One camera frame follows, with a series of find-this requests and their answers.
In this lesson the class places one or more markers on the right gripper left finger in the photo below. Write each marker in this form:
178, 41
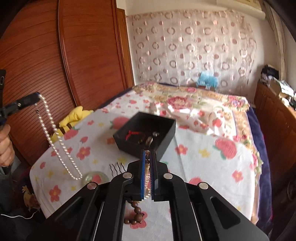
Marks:
135, 189

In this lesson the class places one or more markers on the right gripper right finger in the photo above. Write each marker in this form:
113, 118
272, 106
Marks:
157, 172

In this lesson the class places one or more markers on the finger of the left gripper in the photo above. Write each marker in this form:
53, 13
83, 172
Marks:
22, 103

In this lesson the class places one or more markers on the pale green jade bangle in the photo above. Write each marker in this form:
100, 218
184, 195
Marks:
94, 176

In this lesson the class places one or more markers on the black jewelry box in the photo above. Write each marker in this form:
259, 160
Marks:
145, 131

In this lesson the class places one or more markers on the person's left hand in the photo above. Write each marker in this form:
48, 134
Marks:
6, 147

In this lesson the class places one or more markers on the yellow plush toy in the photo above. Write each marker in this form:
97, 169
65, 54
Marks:
72, 119

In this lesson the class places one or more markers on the red wooden wardrobe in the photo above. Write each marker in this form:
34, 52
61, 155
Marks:
69, 51

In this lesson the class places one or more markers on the strawberry print bed sheet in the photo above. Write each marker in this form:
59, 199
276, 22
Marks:
209, 183

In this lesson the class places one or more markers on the floral quilt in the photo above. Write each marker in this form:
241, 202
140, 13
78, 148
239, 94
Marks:
204, 111

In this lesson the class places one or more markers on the navy blue blanket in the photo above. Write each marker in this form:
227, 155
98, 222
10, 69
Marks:
265, 210

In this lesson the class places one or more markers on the wooden sideboard cabinet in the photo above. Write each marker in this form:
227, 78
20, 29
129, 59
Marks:
277, 123

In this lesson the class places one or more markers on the pink circle pattern curtain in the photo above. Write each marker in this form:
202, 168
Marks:
188, 47

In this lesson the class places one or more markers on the pile of clothes and papers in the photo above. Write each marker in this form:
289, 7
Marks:
270, 77

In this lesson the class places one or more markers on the beige window drape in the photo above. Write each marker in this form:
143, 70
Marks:
276, 24

